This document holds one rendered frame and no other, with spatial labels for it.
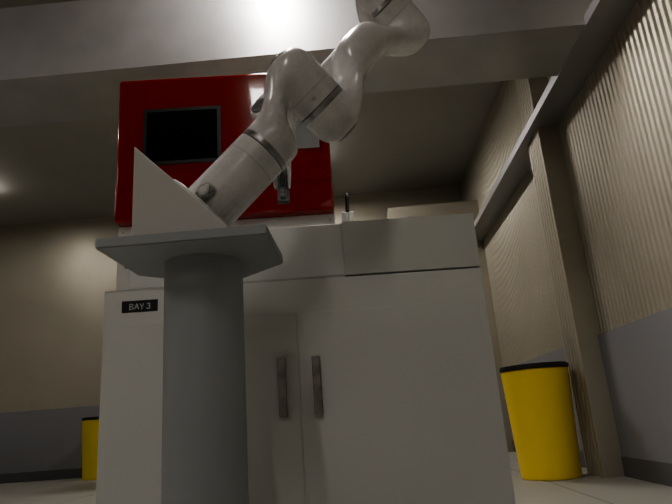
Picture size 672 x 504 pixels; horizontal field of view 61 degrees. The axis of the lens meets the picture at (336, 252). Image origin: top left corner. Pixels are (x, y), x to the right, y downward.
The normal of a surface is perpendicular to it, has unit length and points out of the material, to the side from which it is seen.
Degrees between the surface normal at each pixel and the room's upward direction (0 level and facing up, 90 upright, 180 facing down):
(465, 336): 90
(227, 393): 90
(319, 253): 90
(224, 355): 90
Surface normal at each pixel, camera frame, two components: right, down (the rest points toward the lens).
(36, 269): -0.05, -0.28
